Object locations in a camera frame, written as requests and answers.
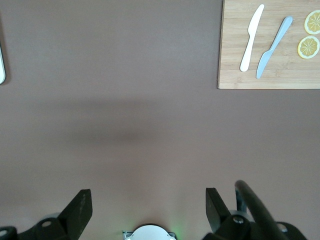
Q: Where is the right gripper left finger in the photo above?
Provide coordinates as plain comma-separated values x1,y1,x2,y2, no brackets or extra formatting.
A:
18,188,93,240

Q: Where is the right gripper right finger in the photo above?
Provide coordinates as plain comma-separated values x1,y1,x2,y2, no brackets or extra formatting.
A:
201,187,254,240

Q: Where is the cream tray with bear print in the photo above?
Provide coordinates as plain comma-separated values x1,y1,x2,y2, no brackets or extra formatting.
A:
0,42,6,85

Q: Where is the bamboo cutting board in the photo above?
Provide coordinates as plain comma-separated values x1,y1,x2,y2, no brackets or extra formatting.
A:
216,0,320,90

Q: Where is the grey plastic knife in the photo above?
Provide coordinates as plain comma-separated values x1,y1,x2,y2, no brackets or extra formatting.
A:
255,15,294,80

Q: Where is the white plastic knife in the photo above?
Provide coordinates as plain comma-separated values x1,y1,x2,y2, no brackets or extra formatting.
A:
239,3,265,73

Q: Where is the yellow lemon slice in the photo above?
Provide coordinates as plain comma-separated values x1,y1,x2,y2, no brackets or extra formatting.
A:
303,9,320,36
296,35,320,60

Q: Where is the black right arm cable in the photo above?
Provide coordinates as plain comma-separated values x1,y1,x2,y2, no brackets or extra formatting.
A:
234,179,288,240

